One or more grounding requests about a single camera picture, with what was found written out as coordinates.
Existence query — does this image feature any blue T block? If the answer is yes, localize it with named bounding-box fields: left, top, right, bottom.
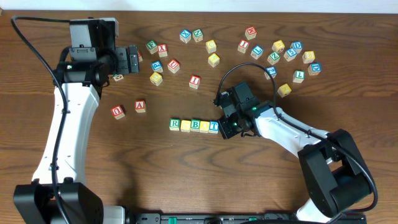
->
left=209, top=121, right=219, bottom=134

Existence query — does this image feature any yellow o block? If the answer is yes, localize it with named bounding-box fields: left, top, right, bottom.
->
left=180, top=120, right=191, bottom=133
left=200, top=121, right=210, bottom=133

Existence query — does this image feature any green B block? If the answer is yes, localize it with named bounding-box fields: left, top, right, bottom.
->
left=190, top=119, right=201, bottom=132

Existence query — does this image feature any yellow O block front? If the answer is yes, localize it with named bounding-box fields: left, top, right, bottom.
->
left=180, top=120, right=191, bottom=133

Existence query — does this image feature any green R block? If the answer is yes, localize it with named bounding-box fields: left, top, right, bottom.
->
left=169, top=118, right=180, bottom=131

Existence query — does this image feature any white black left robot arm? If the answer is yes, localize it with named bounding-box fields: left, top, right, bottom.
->
left=13, top=45, right=139, bottom=223

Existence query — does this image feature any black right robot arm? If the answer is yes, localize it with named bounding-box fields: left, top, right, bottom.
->
left=214, top=82, right=376, bottom=223

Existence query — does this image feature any green J block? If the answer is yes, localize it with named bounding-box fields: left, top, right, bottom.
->
left=113, top=75, right=124, bottom=82

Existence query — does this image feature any red G block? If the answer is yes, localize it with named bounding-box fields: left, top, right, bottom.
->
left=137, top=50, right=143, bottom=63

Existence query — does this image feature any green F block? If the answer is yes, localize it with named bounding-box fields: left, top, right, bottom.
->
left=146, top=40, right=158, bottom=54

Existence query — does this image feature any blue P block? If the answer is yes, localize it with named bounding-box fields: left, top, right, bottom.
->
left=151, top=60, right=163, bottom=73

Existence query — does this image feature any yellow block by P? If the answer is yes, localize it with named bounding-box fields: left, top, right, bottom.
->
left=150, top=72, right=163, bottom=86

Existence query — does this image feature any red Y block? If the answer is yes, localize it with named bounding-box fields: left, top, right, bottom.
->
left=157, top=44, right=168, bottom=57

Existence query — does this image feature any red A block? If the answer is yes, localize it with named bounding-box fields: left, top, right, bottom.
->
left=135, top=100, right=146, bottom=113

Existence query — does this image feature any red U block near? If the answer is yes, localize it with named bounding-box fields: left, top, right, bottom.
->
left=111, top=105, right=125, bottom=119

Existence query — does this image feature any red u block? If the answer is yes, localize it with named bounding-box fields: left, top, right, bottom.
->
left=167, top=59, right=180, bottom=73
left=111, top=105, right=125, bottom=119

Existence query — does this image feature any red U block middle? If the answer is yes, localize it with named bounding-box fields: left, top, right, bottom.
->
left=167, top=59, right=180, bottom=73

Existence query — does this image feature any yellow K block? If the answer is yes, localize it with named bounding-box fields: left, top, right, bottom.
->
left=277, top=83, right=292, bottom=98

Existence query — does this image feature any red I block left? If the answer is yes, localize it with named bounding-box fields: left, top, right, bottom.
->
left=188, top=75, right=201, bottom=89

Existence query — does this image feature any red i block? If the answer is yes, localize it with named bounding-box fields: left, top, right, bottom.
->
left=188, top=75, right=201, bottom=89
left=238, top=40, right=249, bottom=54

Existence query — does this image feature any blue 2 block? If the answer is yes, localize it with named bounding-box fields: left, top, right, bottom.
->
left=264, top=67, right=277, bottom=80

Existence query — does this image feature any yellow block lower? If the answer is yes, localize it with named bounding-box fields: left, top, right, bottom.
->
left=208, top=53, right=220, bottom=67

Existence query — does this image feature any blue X block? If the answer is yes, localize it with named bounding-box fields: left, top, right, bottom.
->
left=179, top=29, right=192, bottom=44

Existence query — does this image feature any green Z block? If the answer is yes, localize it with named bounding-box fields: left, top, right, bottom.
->
left=267, top=52, right=280, bottom=65

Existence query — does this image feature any blue L block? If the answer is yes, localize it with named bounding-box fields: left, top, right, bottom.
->
left=251, top=45, right=264, bottom=60

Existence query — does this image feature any green 7 block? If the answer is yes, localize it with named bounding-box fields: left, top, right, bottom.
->
left=292, top=70, right=305, bottom=83

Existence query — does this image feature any red I block right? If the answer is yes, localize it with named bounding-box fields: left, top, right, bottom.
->
left=238, top=40, right=249, bottom=54

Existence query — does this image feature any yellow block upper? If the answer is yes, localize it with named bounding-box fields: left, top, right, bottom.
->
left=205, top=40, right=217, bottom=54

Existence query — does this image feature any yellow block soccer side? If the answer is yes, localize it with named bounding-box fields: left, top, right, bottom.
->
left=272, top=40, right=285, bottom=54

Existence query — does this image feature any blue 5 block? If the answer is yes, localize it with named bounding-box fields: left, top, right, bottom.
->
left=284, top=48, right=297, bottom=62

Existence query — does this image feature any red block top right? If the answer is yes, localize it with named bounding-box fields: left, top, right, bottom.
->
left=245, top=26, right=257, bottom=40

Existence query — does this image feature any blue D block right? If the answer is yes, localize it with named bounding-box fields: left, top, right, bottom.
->
left=308, top=63, right=322, bottom=76

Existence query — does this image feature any blue d block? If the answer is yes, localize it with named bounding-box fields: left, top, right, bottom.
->
left=308, top=63, right=322, bottom=76
left=290, top=41, right=303, bottom=54

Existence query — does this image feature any yellow 8 block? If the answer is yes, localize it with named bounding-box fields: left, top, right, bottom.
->
left=302, top=51, right=316, bottom=64

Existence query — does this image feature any blue D block upper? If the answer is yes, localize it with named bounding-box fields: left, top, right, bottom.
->
left=290, top=41, right=303, bottom=54

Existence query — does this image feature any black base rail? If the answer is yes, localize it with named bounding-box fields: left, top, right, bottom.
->
left=124, top=212, right=368, bottom=224

